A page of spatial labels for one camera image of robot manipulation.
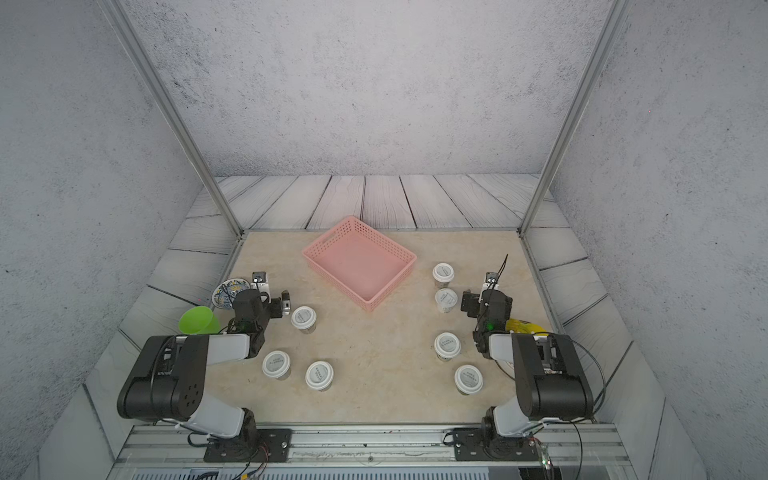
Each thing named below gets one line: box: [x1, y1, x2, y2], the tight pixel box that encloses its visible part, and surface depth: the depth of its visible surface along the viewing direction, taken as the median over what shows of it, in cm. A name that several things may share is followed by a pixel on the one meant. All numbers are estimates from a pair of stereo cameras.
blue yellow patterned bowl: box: [212, 278, 251, 309], surface depth 102 cm
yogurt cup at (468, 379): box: [454, 364, 484, 396], surface depth 79 cm
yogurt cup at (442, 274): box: [432, 262, 455, 288], surface depth 101 cm
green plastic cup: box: [178, 306, 221, 335], surface depth 81 cm
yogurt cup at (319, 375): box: [305, 360, 334, 391], surface depth 80 cm
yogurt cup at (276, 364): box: [262, 350, 291, 379], surface depth 82 cm
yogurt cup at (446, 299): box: [435, 288, 458, 313], surface depth 98 cm
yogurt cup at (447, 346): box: [434, 332, 461, 362], surface depth 85 cm
